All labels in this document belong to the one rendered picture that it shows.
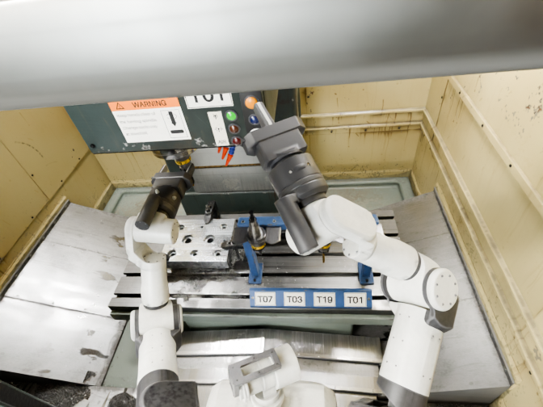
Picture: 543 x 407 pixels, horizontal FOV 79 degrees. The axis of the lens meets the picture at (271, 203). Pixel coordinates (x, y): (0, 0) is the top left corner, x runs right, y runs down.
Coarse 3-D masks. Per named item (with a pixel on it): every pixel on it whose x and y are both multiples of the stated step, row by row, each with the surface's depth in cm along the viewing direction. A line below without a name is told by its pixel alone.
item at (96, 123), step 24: (264, 96) 67; (72, 120) 74; (96, 120) 73; (192, 120) 72; (240, 120) 71; (96, 144) 78; (120, 144) 78; (144, 144) 77; (168, 144) 76; (192, 144) 76; (216, 144) 75
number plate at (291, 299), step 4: (284, 292) 122; (288, 292) 122; (292, 292) 122; (296, 292) 122; (300, 292) 122; (304, 292) 121; (284, 296) 123; (288, 296) 122; (292, 296) 122; (296, 296) 122; (300, 296) 122; (304, 296) 122; (284, 300) 123; (288, 300) 122; (292, 300) 122; (296, 300) 122; (300, 300) 122; (304, 300) 122; (284, 304) 123; (288, 304) 123; (292, 304) 122; (296, 304) 122; (300, 304) 122; (304, 304) 122
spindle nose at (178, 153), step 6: (162, 150) 94; (168, 150) 94; (174, 150) 94; (180, 150) 94; (186, 150) 95; (192, 150) 97; (156, 156) 98; (162, 156) 96; (168, 156) 95; (174, 156) 95; (180, 156) 96
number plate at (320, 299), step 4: (316, 292) 121; (320, 292) 121; (324, 292) 120; (328, 292) 120; (332, 292) 120; (316, 296) 121; (320, 296) 121; (324, 296) 121; (328, 296) 120; (332, 296) 120; (316, 300) 121; (320, 300) 121; (324, 300) 121; (328, 300) 120; (332, 300) 120; (316, 304) 121; (320, 304) 121; (324, 304) 121; (328, 304) 121; (332, 304) 120
